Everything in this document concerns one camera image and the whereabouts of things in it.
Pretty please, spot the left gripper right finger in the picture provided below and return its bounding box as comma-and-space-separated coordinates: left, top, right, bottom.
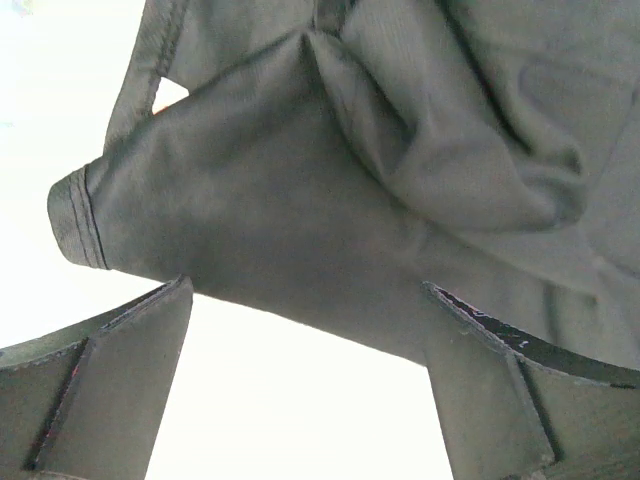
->
423, 282, 639, 479

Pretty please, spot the black t-shirt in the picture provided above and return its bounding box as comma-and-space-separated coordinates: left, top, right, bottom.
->
47, 1, 639, 388

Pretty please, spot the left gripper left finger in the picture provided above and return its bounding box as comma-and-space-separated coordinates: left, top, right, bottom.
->
1, 276, 193, 480

